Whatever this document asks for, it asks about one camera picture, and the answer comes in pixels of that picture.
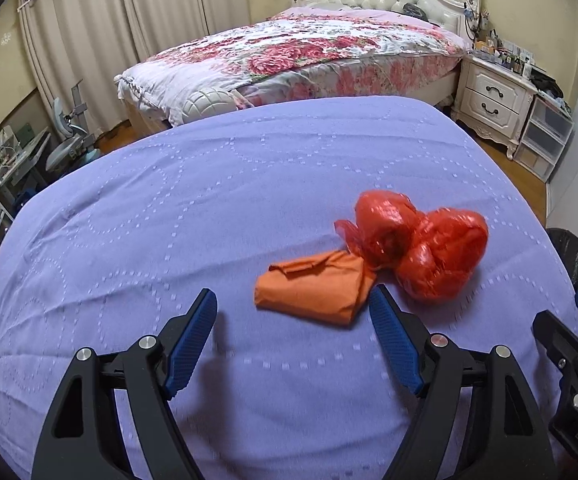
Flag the red plastic bag ball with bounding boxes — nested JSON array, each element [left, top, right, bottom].
[[335, 190, 488, 304]]

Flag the clear plastic drawer unit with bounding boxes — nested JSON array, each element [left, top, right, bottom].
[[513, 91, 574, 183]]

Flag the purple table cloth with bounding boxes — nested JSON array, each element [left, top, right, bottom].
[[0, 96, 578, 479]]

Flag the white two-drawer nightstand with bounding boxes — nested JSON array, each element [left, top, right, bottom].
[[450, 54, 537, 160]]

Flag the nightstand clutter bottles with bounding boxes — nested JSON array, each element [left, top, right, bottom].
[[462, 0, 564, 105]]

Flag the grey desk chair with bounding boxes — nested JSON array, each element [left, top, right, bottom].
[[45, 80, 102, 176]]

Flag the floral pink bedspread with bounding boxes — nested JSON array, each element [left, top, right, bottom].
[[114, 6, 471, 126]]

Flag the beige curtains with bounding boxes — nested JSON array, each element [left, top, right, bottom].
[[19, 0, 250, 134]]

